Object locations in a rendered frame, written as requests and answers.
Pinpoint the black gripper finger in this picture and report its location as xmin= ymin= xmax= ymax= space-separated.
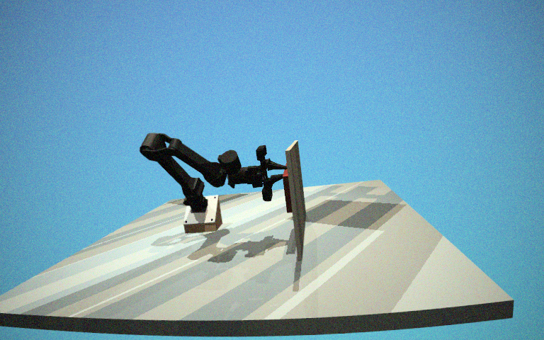
xmin=266 ymin=158 xmax=287 ymax=171
xmin=269 ymin=174 xmax=283 ymax=188

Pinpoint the grey wall panel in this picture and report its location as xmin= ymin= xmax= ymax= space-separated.
xmin=285 ymin=140 xmax=306 ymax=261

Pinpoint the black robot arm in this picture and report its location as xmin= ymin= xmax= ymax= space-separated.
xmin=140 ymin=132 xmax=263 ymax=213

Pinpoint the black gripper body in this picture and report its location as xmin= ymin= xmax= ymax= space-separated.
xmin=243 ymin=145 xmax=273 ymax=202

